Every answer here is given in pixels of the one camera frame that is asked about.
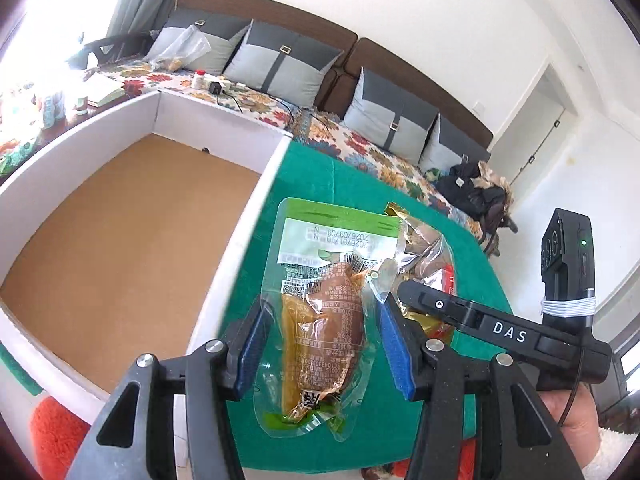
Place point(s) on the white bottle with red cap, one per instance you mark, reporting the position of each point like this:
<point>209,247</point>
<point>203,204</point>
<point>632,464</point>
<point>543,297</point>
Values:
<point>200,78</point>

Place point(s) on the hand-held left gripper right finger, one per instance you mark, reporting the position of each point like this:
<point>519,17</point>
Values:
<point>395,350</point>

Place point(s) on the white box with cardboard bottom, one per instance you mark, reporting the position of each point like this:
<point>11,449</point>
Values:
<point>125,220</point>

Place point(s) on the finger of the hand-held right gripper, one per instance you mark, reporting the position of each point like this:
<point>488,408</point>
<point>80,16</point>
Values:
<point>465,312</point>

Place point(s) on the black chair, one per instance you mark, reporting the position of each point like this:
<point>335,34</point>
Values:
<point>115,45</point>

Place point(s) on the floral bedsheet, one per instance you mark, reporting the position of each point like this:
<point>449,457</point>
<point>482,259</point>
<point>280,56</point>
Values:
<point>350,145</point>

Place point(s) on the clear plastic bag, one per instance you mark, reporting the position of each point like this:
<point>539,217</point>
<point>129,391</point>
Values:
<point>180,47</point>

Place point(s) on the black power adapter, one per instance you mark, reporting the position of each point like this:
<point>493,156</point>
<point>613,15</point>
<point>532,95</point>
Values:
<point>216,88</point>

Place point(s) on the tan cloth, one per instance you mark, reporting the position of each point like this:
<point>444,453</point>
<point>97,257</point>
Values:
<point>496,176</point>

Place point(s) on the orange fluffy cushion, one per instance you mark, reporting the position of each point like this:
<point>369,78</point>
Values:
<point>55,432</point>
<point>450,457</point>

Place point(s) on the white flat box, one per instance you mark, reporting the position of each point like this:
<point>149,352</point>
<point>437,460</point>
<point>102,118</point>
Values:
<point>102,91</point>

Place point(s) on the green patterned cloth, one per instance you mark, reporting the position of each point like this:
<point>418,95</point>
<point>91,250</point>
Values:
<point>434,175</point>

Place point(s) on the brown yellow red snack packet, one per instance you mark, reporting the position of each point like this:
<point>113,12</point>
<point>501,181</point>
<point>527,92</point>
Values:
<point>425,250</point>

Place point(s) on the black bag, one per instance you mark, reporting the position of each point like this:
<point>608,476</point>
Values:
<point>470,192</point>

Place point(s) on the white door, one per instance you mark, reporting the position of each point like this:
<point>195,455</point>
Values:
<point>550,120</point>

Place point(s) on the green label snack packet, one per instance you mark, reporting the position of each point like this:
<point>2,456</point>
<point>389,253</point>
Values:
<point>320,310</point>

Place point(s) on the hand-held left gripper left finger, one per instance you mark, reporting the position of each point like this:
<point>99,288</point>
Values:
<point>252,347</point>

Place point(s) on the person's right hand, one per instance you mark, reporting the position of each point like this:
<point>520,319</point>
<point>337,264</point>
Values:
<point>577,422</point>

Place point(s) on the grey two-tone pillow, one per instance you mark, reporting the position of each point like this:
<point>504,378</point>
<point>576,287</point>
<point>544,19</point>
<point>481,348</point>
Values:
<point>450,145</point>
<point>205,27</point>
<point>395,110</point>
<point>285,65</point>

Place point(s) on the green tablecloth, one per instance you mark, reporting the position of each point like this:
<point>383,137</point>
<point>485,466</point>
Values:
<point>325,175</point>

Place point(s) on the white wall socket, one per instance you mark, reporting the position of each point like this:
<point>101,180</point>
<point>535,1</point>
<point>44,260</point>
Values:
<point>480,109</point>

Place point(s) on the brown headboard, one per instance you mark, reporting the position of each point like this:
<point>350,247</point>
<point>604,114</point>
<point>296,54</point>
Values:
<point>400,60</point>

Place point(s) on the row of small bottles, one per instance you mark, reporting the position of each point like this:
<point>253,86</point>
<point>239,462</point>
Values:
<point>50,105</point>

